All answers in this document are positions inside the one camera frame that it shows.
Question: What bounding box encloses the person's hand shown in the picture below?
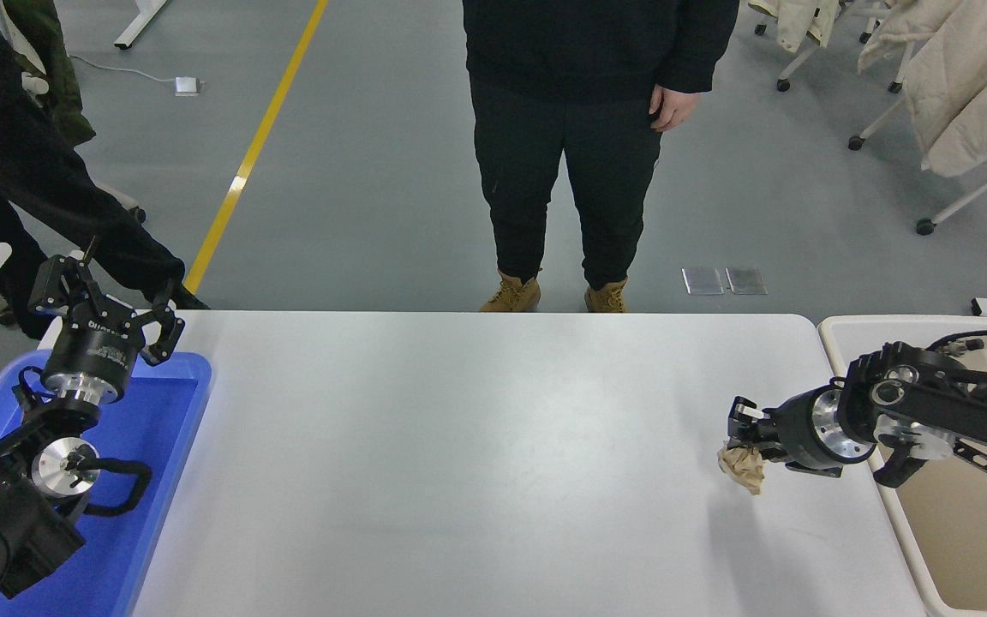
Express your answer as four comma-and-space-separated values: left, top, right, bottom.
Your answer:
648, 85, 702, 134

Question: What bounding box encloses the blue plastic tray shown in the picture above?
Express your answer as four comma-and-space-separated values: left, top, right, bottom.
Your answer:
0, 350, 213, 617

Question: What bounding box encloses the small cream coat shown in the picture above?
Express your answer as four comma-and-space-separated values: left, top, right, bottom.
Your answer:
749, 0, 846, 52

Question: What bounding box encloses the large pale plastic bin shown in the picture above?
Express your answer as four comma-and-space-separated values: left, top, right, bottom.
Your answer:
817, 315, 987, 617

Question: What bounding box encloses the large cream quilted coat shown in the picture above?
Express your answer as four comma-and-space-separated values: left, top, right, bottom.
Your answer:
858, 0, 987, 178

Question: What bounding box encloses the white power cable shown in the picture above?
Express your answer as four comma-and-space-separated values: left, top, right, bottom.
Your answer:
65, 53, 177, 85

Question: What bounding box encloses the dark green jacket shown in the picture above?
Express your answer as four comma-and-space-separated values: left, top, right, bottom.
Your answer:
3, 0, 97, 147

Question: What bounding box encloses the white desk leg base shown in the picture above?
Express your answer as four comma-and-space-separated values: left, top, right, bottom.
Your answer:
113, 0, 169, 49

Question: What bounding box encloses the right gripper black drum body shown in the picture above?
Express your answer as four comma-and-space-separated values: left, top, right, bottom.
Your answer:
769, 387, 844, 478

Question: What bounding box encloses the white chair with casters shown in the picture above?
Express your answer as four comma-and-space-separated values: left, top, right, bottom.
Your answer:
753, 0, 906, 93
846, 39, 987, 237

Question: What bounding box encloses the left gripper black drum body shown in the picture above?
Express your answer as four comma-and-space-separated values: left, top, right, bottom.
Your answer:
42, 300, 148, 389

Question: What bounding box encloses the tan paper ball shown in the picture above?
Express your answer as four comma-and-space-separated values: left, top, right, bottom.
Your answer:
718, 441, 767, 496

